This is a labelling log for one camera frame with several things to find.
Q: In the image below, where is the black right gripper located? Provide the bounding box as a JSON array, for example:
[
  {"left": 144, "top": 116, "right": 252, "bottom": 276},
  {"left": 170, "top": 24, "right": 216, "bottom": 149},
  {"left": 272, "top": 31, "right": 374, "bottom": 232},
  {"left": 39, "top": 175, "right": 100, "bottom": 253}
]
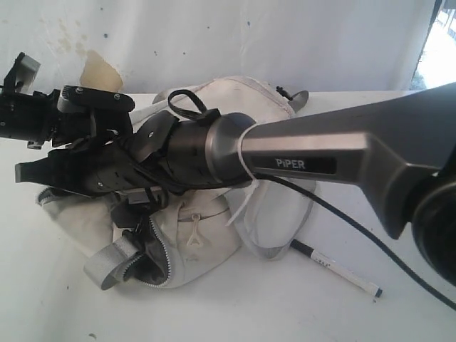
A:
[{"left": 14, "top": 113, "right": 214, "bottom": 197}]

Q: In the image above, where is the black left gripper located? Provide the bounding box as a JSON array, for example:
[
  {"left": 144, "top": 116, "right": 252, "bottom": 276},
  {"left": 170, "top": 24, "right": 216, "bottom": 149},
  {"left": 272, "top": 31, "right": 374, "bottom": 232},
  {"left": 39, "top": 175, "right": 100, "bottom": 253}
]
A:
[{"left": 1, "top": 87, "right": 66, "bottom": 146}]

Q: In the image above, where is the white canvas duffel bag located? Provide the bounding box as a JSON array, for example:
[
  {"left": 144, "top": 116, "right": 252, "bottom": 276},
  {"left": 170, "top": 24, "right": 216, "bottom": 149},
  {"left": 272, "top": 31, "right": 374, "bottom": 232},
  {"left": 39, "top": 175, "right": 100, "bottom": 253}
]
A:
[{"left": 36, "top": 76, "right": 313, "bottom": 290}]

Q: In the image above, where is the white marker black cap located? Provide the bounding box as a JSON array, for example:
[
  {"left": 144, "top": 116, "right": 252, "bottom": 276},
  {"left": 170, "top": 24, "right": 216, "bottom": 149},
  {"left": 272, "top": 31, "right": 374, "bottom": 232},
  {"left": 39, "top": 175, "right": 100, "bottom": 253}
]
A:
[{"left": 290, "top": 239, "right": 383, "bottom": 298}]

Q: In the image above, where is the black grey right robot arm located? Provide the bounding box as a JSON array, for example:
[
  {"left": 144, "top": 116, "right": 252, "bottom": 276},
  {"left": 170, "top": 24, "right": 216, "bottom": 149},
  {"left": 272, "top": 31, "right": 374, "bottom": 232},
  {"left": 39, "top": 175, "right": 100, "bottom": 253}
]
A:
[{"left": 15, "top": 84, "right": 455, "bottom": 283}]

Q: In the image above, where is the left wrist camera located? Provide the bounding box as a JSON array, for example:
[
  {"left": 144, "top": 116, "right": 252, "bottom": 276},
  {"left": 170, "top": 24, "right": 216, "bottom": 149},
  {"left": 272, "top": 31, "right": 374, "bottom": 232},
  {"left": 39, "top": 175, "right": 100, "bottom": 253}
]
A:
[{"left": 2, "top": 52, "right": 41, "bottom": 93}]

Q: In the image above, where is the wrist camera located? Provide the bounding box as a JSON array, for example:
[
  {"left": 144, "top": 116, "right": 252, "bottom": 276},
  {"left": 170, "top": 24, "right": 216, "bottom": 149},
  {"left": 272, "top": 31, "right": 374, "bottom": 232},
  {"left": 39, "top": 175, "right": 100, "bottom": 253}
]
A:
[
  {"left": 57, "top": 85, "right": 135, "bottom": 113},
  {"left": 2, "top": 52, "right": 41, "bottom": 93}
]

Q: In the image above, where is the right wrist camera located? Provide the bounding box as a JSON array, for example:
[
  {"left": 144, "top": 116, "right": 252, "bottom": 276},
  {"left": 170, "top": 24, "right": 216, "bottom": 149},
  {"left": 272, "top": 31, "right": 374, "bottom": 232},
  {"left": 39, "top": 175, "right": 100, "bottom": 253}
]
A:
[{"left": 57, "top": 85, "right": 135, "bottom": 113}]

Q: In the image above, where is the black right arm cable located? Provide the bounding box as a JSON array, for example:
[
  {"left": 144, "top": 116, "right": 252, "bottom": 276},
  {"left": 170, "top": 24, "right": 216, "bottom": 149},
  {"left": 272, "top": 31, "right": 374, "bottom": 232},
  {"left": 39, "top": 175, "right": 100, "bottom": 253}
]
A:
[{"left": 167, "top": 90, "right": 456, "bottom": 311}]

